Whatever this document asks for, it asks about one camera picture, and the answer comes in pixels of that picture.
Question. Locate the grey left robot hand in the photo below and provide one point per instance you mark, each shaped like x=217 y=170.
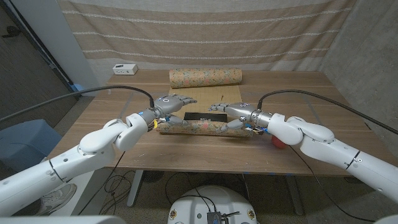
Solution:
x=168 y=104

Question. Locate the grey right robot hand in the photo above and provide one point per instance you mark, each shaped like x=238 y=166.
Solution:
x=245 y=112

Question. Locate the black package box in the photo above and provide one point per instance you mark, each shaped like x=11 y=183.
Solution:
x=199 y=116

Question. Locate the floral wrapping paper sheet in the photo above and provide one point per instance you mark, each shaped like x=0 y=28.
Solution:
x=205 y=77

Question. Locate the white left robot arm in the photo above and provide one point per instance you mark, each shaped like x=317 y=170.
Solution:
x=77 y=158

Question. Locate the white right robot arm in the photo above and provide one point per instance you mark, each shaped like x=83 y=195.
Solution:
x=335 y=149

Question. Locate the red ball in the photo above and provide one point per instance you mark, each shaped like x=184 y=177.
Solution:
x=278 y=143

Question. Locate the white power strip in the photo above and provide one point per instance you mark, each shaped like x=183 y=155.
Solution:
x=125 y=69

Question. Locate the beige striped backdrop cloth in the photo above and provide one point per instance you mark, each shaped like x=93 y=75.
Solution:
x=205 y=31

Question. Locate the grey table leg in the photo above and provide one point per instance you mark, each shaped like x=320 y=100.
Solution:
x=295 y=196
x=136 y=186

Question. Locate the small blue floor object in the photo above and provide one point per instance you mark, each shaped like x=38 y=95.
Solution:
x=79 y=87

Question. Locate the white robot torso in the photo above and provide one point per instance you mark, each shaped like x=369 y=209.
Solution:
x=199 y=205

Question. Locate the grey torso device box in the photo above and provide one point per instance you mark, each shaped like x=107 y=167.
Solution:
x=214 y=217

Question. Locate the white sneaker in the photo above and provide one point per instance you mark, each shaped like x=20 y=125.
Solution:
x=59 y=196

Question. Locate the blue bin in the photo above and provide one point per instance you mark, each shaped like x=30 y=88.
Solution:
x=25 y=140

